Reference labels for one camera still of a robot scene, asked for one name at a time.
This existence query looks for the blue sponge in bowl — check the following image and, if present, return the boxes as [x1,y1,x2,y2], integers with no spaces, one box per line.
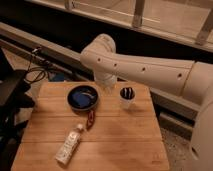
[73,92,88,105]

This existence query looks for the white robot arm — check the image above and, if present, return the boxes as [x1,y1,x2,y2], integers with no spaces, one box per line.
[80,34,213,171]

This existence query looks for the black cable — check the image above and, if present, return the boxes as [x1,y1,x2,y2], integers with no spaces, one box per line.
[23,47,54,84]

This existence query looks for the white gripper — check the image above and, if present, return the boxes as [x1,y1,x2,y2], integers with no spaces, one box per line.
[94,71,117,92]

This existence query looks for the dark blue bowl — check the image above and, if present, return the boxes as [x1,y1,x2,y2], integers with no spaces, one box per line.
[67,85,99,111]

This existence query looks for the grey metal rail beam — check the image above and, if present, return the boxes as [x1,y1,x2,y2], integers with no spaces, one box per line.
[0,23,200,120]

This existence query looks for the black equipment stand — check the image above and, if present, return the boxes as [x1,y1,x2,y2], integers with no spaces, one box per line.
[0,47,35,171]

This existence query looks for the white window frame rail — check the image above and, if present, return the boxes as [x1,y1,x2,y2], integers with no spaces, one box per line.
[27,0,213,53]

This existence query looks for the plastic bottle white label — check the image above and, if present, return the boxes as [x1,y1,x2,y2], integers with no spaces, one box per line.
[55,124,84,165]

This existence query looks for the dark items in cup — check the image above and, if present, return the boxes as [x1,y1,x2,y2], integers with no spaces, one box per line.
[122,87,134,99]

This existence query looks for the red brown snack wrapper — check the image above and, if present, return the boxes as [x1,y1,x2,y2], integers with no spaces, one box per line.
[86,110,95,130]

